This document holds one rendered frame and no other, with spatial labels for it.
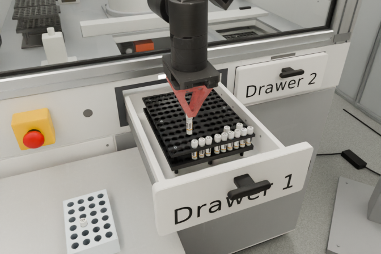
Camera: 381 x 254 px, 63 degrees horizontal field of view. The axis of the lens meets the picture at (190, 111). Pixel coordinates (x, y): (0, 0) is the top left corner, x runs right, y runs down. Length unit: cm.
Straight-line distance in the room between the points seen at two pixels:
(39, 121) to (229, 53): 47
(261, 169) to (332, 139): 174
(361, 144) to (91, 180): 186
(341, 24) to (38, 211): 89
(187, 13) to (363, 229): 146
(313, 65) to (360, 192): 106
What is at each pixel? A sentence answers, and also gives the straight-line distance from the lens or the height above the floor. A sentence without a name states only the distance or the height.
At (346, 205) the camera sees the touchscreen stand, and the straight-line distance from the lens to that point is 181.
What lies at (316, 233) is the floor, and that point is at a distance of 168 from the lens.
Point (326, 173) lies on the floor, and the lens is 199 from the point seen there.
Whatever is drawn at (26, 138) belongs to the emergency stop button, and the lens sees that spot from 72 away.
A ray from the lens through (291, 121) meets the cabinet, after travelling 107.
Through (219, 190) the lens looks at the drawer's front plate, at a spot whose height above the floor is 89.
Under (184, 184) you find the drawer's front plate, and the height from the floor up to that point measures 92.
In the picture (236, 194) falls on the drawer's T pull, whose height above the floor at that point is 91.
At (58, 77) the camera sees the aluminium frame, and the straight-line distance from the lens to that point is 72.
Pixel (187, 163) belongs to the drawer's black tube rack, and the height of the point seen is 87.
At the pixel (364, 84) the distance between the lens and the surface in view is 262.
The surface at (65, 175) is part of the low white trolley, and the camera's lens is 79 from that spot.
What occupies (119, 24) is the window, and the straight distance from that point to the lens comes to 71.
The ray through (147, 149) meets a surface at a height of 89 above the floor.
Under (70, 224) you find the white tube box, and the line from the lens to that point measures 64.
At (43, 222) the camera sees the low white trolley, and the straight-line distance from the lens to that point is 71.
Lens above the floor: 128
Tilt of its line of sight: 33 degrees down
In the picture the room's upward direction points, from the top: straight up
